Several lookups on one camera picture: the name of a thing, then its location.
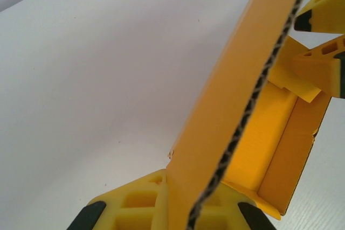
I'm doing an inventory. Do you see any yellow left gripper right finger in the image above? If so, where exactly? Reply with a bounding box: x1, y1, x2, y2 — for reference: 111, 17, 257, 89
191, 182, 276, 230

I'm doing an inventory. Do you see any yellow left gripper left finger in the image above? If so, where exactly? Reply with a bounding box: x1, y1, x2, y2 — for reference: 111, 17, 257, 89
68, 168, 171, 230

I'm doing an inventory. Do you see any yellow paper box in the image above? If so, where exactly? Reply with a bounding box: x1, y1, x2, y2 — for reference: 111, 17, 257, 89
165, 0, 334, 230

